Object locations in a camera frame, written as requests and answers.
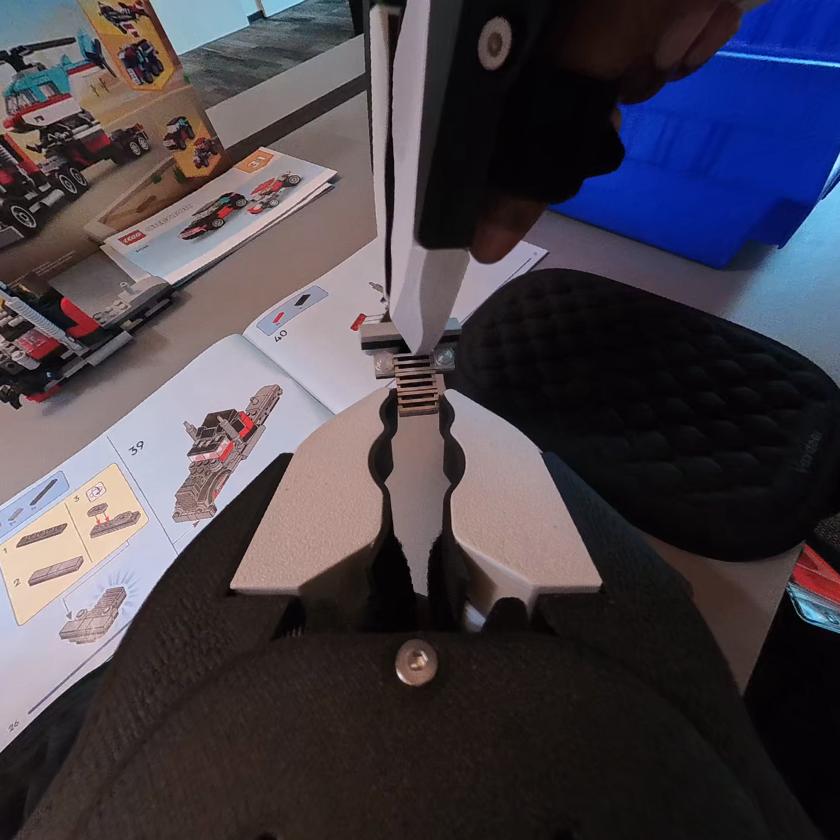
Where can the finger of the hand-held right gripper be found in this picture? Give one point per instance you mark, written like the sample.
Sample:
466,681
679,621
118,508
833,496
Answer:
410,197
380,131

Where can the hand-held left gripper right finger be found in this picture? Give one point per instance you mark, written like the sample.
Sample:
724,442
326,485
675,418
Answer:
518,518

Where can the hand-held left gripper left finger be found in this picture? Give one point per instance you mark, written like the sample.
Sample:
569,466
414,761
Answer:
308,512

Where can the clear round lego stud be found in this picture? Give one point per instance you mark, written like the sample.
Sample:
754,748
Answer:
382,361
444,358

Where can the lego truck model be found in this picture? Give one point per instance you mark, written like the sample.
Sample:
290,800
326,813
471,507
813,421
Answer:
65,328

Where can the yellow lego box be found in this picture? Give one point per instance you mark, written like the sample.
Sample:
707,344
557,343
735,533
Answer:
65,131

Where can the person's right hand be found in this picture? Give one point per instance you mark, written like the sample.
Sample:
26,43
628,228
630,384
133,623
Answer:
656,46

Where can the black wrist rest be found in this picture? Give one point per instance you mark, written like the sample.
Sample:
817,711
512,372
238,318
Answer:
656,407

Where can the open instruction booklet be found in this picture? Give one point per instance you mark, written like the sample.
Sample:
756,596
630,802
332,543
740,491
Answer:
164,407

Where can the closed instruction booklet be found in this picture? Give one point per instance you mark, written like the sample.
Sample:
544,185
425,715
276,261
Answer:
216,216

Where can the large blue storage bin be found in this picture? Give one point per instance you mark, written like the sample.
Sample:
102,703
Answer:
722,164

